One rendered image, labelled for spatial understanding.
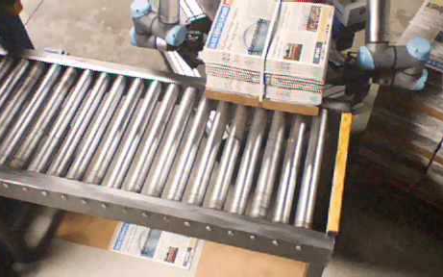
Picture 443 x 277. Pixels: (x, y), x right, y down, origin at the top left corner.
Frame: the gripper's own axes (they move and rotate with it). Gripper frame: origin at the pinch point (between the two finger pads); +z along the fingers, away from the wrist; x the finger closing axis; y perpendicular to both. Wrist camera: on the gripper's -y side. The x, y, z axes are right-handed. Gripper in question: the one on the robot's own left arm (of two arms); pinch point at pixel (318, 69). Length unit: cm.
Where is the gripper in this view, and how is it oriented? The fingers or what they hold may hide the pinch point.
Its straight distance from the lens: 178.7
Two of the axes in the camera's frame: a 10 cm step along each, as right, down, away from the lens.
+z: -9.7, -1.7, 1.6
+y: -0.3, -6.1, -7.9
